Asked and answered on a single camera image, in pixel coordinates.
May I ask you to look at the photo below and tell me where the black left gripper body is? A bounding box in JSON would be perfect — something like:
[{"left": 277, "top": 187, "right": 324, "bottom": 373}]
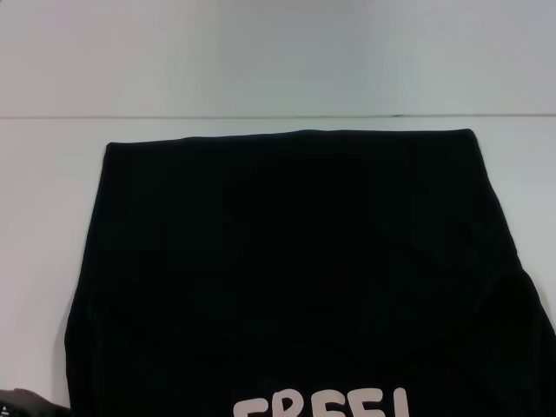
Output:
[{"left": 0, "top": 387, "right": 71, "bottom": 417}]

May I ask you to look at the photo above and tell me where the black t-shirt with FREE print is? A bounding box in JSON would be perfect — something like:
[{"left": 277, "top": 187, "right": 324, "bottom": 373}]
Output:
[{"left": 63, "top": 128, "right": 556, "bottom": 417}]

